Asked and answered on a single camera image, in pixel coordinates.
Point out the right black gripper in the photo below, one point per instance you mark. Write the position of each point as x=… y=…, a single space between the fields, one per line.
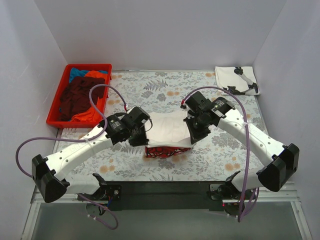
x=195 y=131

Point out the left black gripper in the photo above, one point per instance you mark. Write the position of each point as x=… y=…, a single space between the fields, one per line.
x=139 y=136

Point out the white Coca-Cola t-shirt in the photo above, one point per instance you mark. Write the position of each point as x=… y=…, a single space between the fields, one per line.
x=167 y=134

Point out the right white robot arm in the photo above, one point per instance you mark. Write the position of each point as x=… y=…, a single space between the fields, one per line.
x=279 y=161

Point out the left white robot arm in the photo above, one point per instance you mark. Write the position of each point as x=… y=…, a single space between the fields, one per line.
x=51 y=173

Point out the folded white printed t-shirt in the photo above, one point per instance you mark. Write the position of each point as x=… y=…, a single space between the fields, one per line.
x=239 y=80

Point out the maroon t-shirt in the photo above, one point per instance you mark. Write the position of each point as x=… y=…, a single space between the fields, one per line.
x=75 y=105

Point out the blue t-shirt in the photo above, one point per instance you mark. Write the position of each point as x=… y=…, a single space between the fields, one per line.
x=74 y=72

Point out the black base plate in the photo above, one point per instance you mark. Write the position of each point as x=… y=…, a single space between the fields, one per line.
x=172 y=195

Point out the aluminium frame rail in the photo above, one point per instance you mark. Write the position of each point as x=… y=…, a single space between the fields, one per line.
x=287 y=194

